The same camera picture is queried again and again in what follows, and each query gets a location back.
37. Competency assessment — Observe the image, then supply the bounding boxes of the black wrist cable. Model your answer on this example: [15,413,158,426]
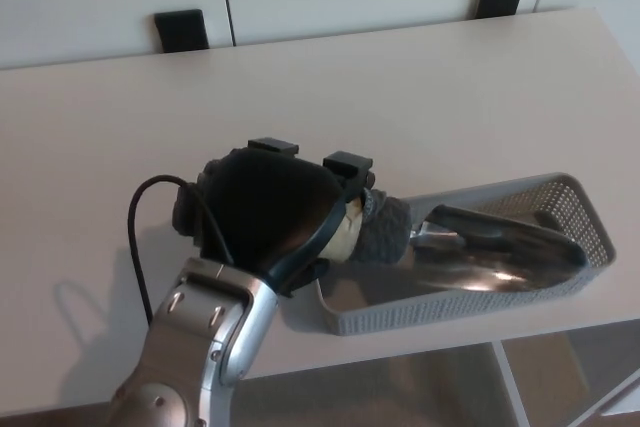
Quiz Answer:
[127,174,237,324]

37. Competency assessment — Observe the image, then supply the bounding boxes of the metal shovel with handle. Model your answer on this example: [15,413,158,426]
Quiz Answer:
[319,186,592,295]

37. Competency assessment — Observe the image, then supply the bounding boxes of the white desk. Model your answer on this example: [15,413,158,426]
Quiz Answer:
[0,6,640,427]

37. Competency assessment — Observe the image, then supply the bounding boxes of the grey perforated plastic basket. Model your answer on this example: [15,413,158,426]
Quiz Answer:
[312,172,618,338]

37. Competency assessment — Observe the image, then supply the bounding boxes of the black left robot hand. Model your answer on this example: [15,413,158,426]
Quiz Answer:
[171,136,377,300]

